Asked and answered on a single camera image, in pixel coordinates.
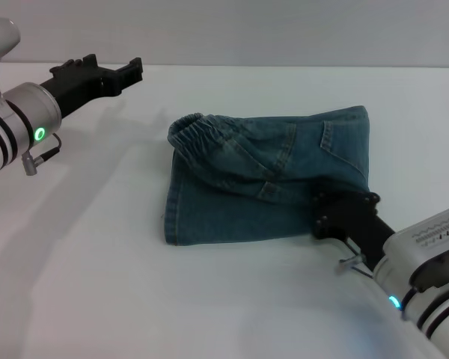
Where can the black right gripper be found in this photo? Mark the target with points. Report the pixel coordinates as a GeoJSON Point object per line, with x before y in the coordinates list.
{"type": "Point", "coordinates": [353, 224]}

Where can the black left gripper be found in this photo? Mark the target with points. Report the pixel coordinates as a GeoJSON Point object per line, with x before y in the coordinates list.
{"type": "Point", "coordinates": [75, 89]}

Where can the blue denim shorts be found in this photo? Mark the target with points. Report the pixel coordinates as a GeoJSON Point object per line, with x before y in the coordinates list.
{"type": "Point", "coordinates": [247, 194]}

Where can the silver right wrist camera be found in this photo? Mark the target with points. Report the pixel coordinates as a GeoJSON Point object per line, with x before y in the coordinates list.
{"type": "Point", "coordinates": [423, 243]}

